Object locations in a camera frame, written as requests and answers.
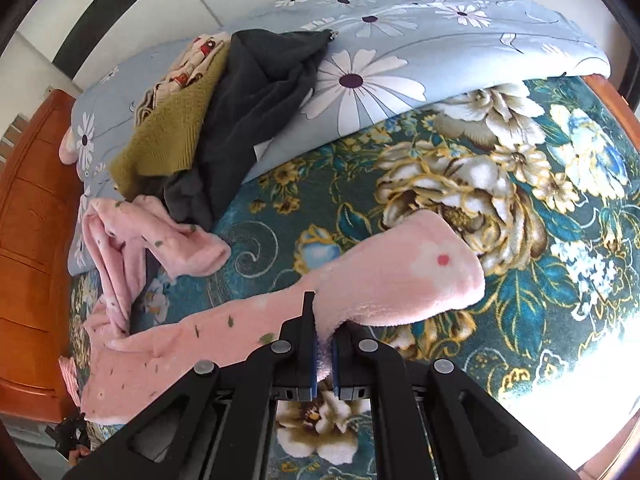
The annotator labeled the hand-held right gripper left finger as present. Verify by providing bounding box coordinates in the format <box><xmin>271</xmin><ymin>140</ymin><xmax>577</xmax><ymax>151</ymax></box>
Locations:
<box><xmin>62</xmin><ymin>291</ymin><xmax>319</xmax><ymax>480</ymax></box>

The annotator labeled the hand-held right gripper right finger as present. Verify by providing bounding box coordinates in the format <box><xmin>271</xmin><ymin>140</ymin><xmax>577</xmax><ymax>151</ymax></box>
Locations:
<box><xmin>332</xmin><ymin>322</ymin><xmax>577</xmax><ymax>480</ymax></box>

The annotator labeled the pink fleece garment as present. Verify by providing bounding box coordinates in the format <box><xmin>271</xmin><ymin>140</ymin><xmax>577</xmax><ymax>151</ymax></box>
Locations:
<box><xmin>80</xmin><ymin>195</ymin><xmax>487</xmax><ymax>423</ymax></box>

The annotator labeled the wooden bed headboard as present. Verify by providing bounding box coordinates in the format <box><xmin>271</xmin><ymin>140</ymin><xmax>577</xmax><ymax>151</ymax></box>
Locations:
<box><xmin>0</xmin><ymin>89</ymin><xmax>97</xmax><ymax>423</ymax></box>

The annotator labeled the teal floral blanket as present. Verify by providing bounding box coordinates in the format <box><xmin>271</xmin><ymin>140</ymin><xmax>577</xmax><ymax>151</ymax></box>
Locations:
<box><xmin>67</xmin><ymin>74</ymin><xmax>640</xmax><ymax>480</ymax></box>

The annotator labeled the olive green knit sweater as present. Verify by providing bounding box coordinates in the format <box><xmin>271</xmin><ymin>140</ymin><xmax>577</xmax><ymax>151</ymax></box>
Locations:
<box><xmin>109</xmin><ymin>45</ymin><xmax>234</xmax><ymax>197</ymax></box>

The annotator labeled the dark grey garment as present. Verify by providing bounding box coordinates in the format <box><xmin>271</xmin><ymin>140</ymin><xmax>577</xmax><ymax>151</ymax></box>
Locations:
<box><xmin>162</xmin><ymin>29</ymin><xmax>335</xmax><ymax>227</ymax></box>

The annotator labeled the pink pillow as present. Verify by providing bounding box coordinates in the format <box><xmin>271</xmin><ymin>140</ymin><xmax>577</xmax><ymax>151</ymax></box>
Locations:
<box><xmin>58</xmin><ymin>129</ymin><xmax>83</xmax><ymax>166</ymax></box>

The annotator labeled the cream printed garment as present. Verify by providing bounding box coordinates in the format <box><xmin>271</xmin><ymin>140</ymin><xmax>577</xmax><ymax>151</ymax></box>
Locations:
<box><xmin>132</xmin><ymin>32</ymin><xmax>234</xmax><ymax>127</ymax></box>

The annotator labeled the blue daisy print quilt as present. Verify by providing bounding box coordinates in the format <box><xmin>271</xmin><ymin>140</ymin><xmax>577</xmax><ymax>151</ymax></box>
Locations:
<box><xmin>70</xmin><ymin>0</ymin><xmax>612</xmax><ymax>272</ymax></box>

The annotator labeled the wooden bed rail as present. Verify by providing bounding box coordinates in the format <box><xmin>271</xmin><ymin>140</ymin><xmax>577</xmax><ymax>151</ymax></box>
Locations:
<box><xmin>582</xmin><ymin>74</ymin><xmax>640</xmax><ymax>173</ymax></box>

